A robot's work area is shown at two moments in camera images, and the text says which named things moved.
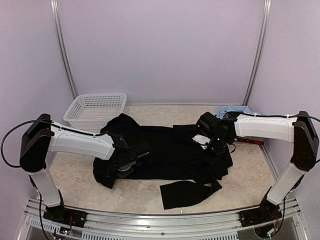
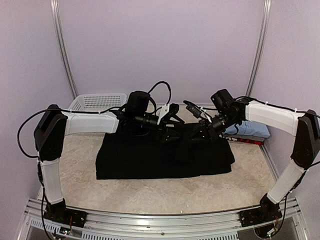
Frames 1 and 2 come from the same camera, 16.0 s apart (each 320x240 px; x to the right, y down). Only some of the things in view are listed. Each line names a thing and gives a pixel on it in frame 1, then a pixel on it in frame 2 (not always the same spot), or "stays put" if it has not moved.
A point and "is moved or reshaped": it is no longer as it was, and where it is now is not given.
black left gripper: [122, 175] to [166, 120]
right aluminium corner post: [262, 37] stays put
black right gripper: [223, 150] to [207, 130]
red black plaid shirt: [251, 140] stays put
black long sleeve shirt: [169, 152] is moved or reshaped
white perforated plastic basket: [91, 112] stays put
